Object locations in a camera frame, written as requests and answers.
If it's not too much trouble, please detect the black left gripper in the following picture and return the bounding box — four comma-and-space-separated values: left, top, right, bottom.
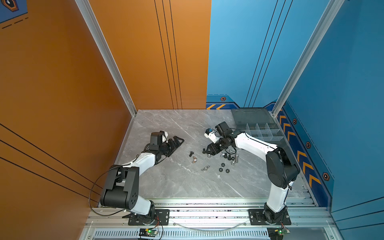
158, 136, 183, 157

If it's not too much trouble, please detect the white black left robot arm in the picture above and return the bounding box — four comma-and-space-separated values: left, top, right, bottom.
100, 131, 185, 225

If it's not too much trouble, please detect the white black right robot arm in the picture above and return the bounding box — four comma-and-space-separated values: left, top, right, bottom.
205, 122, 300, 225

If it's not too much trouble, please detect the grey compartment organizer box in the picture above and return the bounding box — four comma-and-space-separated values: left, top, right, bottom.
232, 108, 288, 149

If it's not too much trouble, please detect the left green circuit board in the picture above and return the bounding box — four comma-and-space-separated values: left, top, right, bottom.
139, 229, 159, 239

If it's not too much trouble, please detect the green circuit board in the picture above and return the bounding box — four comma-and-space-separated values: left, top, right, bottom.
267, 229, 291, 240
139, 229, 159, 239

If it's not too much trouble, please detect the right green circuit board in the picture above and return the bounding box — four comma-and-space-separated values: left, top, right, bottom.
267, 229, 291, 240

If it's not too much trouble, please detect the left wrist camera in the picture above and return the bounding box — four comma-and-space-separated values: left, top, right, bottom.
160, 131, 168, 143

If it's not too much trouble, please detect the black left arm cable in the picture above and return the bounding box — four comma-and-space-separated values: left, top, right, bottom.
88, 161, 139, 217

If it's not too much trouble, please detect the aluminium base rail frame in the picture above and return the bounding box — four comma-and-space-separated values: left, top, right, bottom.
80, 197, 342, 240

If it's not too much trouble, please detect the aluminium left corner post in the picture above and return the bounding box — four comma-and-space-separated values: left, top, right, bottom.
74, 0, 138, 117

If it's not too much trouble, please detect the aluminium corner post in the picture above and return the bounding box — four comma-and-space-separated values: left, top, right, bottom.
271, 0, 345, 118
74, 0, 138, 117

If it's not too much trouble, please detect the aluminium right corner post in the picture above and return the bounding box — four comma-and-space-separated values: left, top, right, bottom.
271, 0, 345, 118

